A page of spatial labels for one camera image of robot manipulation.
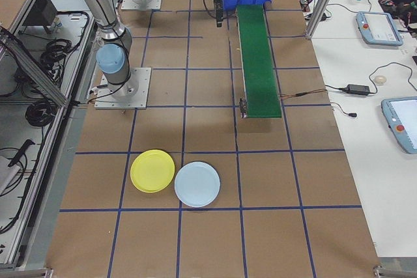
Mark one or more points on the yellow plastic plate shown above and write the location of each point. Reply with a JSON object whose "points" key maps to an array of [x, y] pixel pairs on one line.
{"points": [[151, 170]]}

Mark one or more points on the light blue plastic plate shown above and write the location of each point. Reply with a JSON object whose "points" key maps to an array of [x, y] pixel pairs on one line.
{"points": [[197, 184]]}

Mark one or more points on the green conveyor belt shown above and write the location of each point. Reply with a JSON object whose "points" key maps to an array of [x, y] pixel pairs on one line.
{"points": [[259, 63]]}

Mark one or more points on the light blue teach pendant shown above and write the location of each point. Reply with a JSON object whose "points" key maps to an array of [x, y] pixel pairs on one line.
{"points": [[379, 27], [404, 121]]}

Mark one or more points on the black power adapter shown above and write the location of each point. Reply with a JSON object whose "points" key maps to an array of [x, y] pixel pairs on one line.
{"points": [[358, 88]]}

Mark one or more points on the small cream round puck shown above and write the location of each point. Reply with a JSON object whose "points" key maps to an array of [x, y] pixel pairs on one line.
{"points": [[380, 79]]}

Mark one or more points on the V-shaped metal bar frame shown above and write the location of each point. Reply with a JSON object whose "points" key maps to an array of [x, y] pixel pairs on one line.
{"points": [[36, 73]]}

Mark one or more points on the aluminium corner bracket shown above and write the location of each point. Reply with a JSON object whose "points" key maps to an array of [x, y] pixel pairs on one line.
{"points": [[391, 269]]}

